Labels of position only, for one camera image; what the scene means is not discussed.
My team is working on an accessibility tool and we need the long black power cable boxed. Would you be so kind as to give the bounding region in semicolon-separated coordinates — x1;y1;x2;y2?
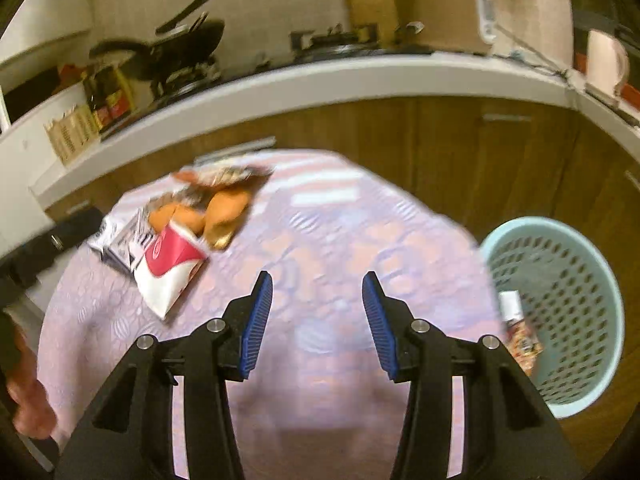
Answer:
495;25;586;86

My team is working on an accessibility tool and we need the dark kitchen window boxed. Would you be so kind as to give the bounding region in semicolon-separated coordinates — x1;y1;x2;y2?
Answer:
562;0;640;56

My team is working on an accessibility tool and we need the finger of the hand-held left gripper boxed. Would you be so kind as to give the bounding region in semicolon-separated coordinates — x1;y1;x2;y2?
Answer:
49;208;104;254

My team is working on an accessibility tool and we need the pink floral patterned blanket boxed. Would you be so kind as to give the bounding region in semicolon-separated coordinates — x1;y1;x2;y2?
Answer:
37;149;506;480

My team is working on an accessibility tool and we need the dark sauce bottle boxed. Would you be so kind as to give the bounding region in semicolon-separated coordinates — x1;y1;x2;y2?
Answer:
115;62;135;121
82;65;120;131

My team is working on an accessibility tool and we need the person's left hand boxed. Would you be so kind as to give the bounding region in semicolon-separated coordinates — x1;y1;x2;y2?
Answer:
6;325;57;438

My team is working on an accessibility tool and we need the red and white paper bag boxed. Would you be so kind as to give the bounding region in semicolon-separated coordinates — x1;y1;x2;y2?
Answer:
129;222;210;322

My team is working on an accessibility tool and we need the black wok with lid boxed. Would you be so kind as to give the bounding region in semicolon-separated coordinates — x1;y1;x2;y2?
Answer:
90;0;226;86

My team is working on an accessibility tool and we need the brown snack packet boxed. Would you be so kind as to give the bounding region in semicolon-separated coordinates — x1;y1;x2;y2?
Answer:
172;164;275;193

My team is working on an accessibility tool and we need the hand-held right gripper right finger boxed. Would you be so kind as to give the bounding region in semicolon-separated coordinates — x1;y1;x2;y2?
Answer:
361;270;586;480

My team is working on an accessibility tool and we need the brown rice cooker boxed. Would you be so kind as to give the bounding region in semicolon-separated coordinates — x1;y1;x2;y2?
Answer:
387;0;493;56

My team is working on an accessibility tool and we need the white and red patterned wrapper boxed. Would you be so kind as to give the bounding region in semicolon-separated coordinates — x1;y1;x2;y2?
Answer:
497;290;546;378

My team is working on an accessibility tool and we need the white side cabinet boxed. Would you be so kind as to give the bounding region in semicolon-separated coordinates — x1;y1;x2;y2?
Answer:
0;77;101;261

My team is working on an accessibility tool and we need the black and white carton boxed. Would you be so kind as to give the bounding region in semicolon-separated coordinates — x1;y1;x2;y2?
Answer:
89;210;151;277

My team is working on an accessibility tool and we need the cream electric kettle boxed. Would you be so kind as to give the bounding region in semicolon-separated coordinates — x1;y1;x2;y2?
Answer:
582;29;631;106

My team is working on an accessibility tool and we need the black gas stove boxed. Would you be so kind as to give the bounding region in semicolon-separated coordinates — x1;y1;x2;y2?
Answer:
97;22;433;133

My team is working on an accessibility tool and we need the light blue perforated plastic basket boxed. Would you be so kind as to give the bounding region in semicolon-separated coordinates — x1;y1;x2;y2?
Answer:
479;216;626;420

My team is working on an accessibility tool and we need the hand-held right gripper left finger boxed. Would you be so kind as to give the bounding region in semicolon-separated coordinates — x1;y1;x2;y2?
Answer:
52;270;275;480

